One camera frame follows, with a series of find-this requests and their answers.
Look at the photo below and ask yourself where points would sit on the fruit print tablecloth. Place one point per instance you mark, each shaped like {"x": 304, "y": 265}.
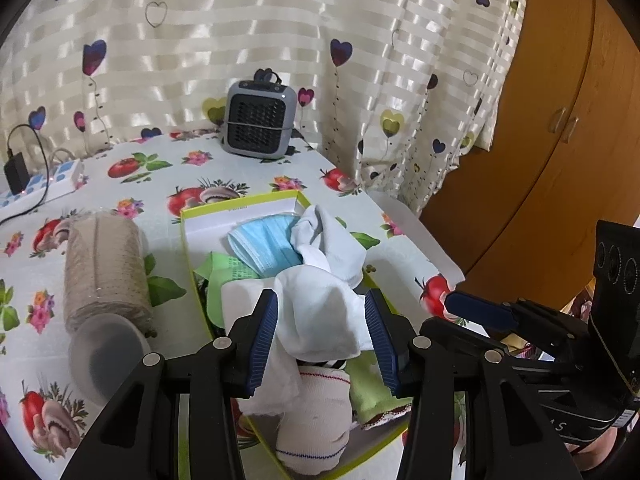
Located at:
{"x": 165, "y": 180}

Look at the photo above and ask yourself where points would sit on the blue face mask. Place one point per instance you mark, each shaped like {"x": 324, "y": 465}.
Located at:
{"x": 260, "y": 245}

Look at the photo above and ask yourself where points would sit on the white power strip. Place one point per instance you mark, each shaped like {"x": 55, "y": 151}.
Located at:
{"x": 50, "y": 180}

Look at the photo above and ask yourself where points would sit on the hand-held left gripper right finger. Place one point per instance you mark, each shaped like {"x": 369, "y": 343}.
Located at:
{"x": 382, "y": 345}

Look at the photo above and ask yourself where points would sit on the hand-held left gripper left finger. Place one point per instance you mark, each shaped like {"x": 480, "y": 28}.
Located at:
{"x": 262, "y": 340}

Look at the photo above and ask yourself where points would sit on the person's right hand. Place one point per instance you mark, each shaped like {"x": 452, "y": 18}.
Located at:
{"x": 600, "y": 452}

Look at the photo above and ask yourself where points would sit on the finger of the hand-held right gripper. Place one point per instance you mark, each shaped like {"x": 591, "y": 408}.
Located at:
{"x": 465, "y": 335}
{"x": 475, "y": 307}

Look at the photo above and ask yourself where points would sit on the white knotted sock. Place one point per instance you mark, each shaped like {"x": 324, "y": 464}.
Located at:
{"x": 325, "y": 245}

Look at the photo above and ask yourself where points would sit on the grey desktop heater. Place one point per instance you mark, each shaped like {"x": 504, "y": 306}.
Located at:
{"x": 257, "y": 120}

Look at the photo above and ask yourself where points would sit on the white cloth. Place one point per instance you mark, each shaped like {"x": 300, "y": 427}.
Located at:
{"x": 280, "y": 380}

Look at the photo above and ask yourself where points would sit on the green towel with floral edge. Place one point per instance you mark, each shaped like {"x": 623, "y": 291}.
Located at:
{"x": 365, "y": 390}

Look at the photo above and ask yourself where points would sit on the light green cloth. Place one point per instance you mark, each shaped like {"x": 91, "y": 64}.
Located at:
{"x": 220, "y": 265}

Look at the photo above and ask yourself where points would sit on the heart print curtain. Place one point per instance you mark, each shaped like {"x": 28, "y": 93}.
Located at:
{"x": 225, "y": 20}

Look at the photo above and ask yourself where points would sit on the yellow-green cardboard box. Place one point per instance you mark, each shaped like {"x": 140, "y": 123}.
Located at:
{"x": 240, "y": 212}

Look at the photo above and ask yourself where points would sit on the wooden cabinet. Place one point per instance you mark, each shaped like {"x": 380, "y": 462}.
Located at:
{"x": 550, "y": 60}

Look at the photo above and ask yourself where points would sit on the black and white striped sock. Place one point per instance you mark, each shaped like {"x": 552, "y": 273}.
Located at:
{"x": 325, "y": 362}

